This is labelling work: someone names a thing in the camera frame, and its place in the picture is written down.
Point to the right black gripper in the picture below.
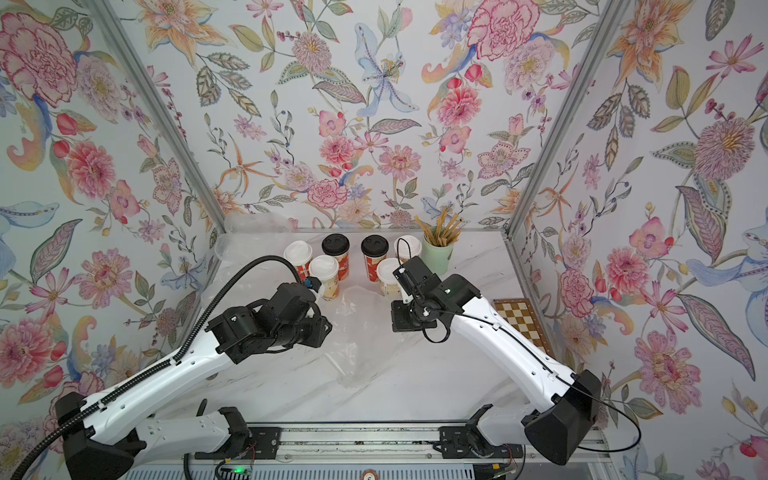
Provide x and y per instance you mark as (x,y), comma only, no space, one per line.
(402,324)

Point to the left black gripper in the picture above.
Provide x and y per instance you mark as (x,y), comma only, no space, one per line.
(322,326)

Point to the cream cup white lid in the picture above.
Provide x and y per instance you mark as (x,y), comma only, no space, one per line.
(388,284)
(326,269)

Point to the clear plastic carrier bag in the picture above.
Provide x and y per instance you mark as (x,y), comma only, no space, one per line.
(362,345)

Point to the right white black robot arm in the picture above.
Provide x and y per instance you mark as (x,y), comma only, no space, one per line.
(561,407)

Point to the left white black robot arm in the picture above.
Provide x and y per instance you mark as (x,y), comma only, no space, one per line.
(116,429)

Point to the green straw holder cup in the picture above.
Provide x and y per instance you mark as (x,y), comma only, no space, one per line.
(436,258)

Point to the red cup white lid right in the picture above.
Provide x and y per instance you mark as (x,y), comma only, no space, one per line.
(407,247)

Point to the red cup white lid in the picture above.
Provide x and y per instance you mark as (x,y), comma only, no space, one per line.
(299,254)
(407,247)

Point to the red cup white lid left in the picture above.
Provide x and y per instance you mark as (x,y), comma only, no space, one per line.
(299,254)

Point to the red cup black lid right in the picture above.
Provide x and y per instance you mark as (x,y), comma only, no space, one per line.
(374,249)

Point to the red cup black lid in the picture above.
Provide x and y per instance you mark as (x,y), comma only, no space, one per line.
(374,249)
(338,246)

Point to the red cup black lid left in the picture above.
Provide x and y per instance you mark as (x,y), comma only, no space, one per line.
(338,246)

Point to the wooden chessboard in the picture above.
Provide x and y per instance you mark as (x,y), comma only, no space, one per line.
(520,313)

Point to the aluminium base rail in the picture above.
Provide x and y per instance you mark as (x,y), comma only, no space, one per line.
(372,444)

